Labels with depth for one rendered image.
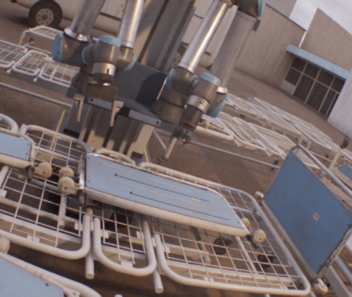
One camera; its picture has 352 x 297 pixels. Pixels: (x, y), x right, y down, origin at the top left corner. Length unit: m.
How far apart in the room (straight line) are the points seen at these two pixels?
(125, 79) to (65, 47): 0.46
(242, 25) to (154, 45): 0.56
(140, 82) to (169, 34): 0.32
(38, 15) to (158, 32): 6.40
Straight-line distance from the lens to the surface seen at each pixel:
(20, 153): 1.48
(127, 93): 2.06
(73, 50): 1.78
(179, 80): 1.63
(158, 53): 2.11
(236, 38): 1.83
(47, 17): 8.30
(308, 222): 1.79
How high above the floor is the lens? 1.23
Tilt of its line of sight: 19 degrees down
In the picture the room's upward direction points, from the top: 25 degrees clockwise
